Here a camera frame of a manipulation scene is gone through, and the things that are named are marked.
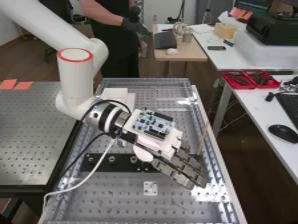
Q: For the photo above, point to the dark grey five-finger robot hand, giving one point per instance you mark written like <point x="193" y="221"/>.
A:
<point x="155" y="133"/>

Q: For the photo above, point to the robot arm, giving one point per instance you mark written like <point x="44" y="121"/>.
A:
<point x="75" y="80"/>

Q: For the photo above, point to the thin stick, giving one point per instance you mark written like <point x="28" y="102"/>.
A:
<point x="203" y="138"/>

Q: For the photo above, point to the small white box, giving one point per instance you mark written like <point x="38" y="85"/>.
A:
<point x="117" y="95"/>

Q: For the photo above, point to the black plate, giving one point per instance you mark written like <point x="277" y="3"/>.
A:
<point x="101" y="163"/>

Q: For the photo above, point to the small white holder block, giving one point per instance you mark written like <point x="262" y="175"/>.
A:
<point x="147" y="192"/>

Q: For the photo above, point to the clear box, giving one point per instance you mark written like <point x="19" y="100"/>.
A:
<point x="111" y="203"/>

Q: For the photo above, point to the red tray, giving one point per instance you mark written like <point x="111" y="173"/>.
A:
<point x="237" y="80"/>
<point x="266" y="78"/>

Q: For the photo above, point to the white computer mouse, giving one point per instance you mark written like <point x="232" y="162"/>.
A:
<point x="172" y="51"/>

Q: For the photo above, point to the white desk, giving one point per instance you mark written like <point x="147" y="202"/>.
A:
<point x="240" y="56"/>
<point x="261" y="110"/>

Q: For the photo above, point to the wooden desk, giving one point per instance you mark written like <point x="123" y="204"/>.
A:
<point x="187" y="53"/>

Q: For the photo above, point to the black keyboard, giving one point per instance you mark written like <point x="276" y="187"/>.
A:
<point x="290" y="110"/>
<point x="165" y="40"/>

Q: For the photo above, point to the person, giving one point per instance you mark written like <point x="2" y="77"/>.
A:
<point x="111" y="43"/>

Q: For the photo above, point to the black computer mouse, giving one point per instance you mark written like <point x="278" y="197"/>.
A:
<point x="284" y="133"/>

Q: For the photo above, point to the black phone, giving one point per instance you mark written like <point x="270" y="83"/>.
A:
<point x="216" y="48"/>

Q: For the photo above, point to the small wooden box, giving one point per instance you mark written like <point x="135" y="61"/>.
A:
<point x="224" y="30"/>

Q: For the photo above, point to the black printer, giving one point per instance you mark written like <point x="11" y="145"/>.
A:
<point x="274" y="30"/>

